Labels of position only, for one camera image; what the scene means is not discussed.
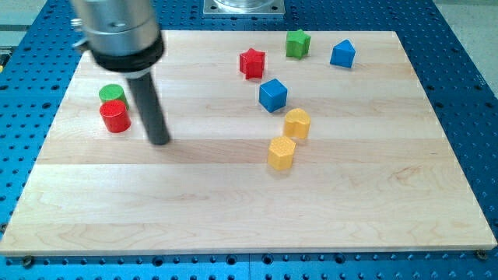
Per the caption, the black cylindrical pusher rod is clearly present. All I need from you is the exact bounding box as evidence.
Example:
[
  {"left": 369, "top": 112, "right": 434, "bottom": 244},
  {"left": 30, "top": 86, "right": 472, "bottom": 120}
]
[{"left": 126, "top": 71, "right": 170, "bottom": 145}]

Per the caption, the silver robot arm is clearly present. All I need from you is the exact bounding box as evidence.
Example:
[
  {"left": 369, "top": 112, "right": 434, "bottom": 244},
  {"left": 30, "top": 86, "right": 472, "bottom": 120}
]
[{"left": 71, "top": 0, "right": 170, "bottom": 145}]

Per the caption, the red star block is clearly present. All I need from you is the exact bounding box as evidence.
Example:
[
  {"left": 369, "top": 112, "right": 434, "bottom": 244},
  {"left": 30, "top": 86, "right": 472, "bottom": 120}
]
[{"left": 239, "top": 48, "right": 265, "bottom": 79}]

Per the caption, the blue cube block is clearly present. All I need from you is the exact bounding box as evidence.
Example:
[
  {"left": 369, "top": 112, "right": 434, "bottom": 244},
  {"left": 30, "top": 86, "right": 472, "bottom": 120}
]
[{"left": 258, "top": 79, "right": 288, "bottom": 113}]

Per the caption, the green star block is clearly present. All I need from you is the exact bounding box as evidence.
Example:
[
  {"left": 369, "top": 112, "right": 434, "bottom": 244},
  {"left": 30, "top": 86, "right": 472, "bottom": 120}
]
[{"left": 286, "top": 30, "right": 311, "bottom": 59}]

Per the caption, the red cylinder block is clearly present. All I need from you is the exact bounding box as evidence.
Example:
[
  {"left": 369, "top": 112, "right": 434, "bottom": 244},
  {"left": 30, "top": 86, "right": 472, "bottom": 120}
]
[{"left": 99, "top": 100, "right": 132, "bottom": 133}]

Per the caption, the green cylinder block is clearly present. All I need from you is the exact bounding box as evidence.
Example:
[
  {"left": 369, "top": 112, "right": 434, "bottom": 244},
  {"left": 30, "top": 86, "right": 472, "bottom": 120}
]
[{"left": 98, "top": 84, "right": 129, "bottom": 110}]

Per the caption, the wooden board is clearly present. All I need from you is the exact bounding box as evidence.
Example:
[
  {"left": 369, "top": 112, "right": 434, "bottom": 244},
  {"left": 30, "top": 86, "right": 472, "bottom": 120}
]
[{"left": 1, "top": 31, "right": 496, "bottom": 256}]

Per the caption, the yellow hexagon block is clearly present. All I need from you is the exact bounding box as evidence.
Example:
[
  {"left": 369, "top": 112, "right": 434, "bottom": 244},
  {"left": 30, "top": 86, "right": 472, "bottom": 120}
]
[{"left": 267, "top": 136, "right": 296, "bottom": 170}]

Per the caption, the yellow heart block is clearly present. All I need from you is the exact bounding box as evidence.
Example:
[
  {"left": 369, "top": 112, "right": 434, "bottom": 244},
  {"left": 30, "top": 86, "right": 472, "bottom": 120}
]
[{"left": 283, "top": 108, "right": 311, "bottom": 139}]

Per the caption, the blue pentagon block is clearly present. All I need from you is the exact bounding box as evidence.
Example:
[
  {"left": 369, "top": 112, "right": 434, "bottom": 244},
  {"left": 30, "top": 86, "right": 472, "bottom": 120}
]
[{"left": 330, "top": 39, "right": 356, "bottom": 68}]

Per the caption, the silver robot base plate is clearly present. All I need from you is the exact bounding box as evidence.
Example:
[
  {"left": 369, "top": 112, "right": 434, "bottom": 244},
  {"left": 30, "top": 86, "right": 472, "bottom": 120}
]
[{"left": 202, "top": 0, "right": 286, "bottom": 16}]

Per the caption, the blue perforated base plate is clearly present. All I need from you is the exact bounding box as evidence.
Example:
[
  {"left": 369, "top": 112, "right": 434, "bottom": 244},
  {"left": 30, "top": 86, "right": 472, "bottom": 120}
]
[{"left": 1, "top": 1, "right": 497, "bottom": 279}]

